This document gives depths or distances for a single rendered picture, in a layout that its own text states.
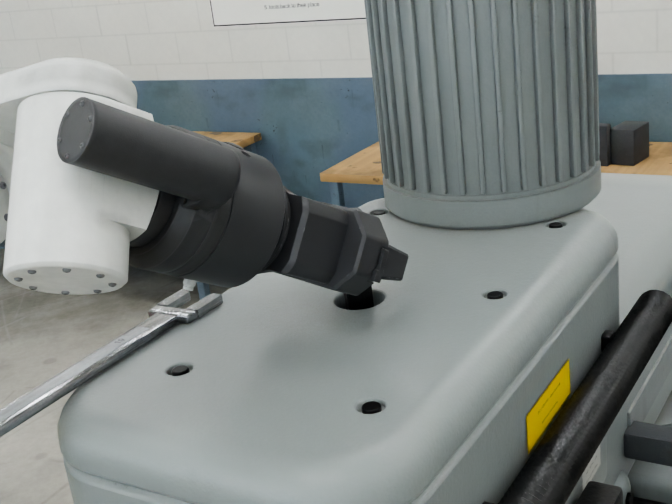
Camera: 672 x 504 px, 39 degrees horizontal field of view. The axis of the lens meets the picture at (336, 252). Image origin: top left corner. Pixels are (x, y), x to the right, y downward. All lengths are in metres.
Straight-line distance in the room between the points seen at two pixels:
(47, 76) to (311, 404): 0.24
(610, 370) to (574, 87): 0.24
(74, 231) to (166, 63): 5.95
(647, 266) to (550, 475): 0.50
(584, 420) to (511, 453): 0.07
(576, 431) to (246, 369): 0.23
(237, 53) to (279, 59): 0.31
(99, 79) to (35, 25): 6.70
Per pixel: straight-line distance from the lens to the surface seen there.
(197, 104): 6.35
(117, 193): 0.53
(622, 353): 0.79
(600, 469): 0.91
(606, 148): 4.57
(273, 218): 0.58
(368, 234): 0.62
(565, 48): 0.82
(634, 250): 1.13
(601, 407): 0.73
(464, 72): 0.79
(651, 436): 1.01
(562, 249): 0.77
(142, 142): 0.50
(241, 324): 0.69
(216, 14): 6.11
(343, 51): 5.64
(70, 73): 0.54
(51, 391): 0.64
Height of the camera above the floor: 2.17
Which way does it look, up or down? 20 degrees down
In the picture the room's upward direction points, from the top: 7 degrees counter-clockwise
